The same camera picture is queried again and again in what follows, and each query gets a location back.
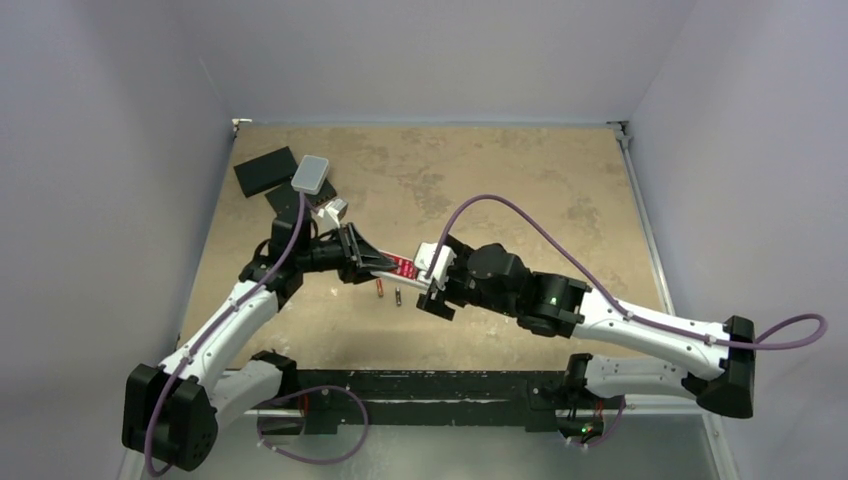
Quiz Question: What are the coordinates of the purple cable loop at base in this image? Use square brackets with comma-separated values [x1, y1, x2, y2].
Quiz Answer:
[256, 388, 370, 466]

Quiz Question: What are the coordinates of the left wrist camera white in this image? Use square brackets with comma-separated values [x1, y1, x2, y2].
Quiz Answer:
[315, 198, 349, 233]

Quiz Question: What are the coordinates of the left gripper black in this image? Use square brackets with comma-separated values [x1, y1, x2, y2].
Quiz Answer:
[295, 223, 396, 284]

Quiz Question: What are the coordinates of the black box upper left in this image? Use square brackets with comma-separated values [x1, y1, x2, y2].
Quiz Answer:
[233, 146, 298, 198]

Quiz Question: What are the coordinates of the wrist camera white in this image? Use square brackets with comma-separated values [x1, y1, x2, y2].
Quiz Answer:
[315, 198, 349, 233]
[413, 242, 457, 288]

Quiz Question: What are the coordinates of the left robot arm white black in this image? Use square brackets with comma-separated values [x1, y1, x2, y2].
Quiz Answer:
[122, 212, 397, 477]

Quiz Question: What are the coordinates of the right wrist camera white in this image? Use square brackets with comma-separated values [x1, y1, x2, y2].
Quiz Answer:
[413, 242, 457, 288]

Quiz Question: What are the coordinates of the aluminium frame rail right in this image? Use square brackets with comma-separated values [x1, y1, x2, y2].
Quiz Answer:
[609, 121, 723, 415]

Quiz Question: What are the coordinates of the white red remote control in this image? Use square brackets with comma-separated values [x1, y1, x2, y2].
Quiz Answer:
[371, 252, 429, 292]

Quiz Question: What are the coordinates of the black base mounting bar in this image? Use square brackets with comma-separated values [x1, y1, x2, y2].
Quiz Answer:
[291, 369, 627, 435]

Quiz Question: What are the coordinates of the translucent grey plastic case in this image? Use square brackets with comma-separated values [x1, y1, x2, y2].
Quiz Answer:
[290, 155, 329, 195]

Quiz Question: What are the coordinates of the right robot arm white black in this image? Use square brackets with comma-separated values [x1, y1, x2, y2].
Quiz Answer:
[413, 243, 756, 419]

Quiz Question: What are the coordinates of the black box with slots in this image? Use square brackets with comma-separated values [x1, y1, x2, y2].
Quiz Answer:
[264, 180, 338, 214]

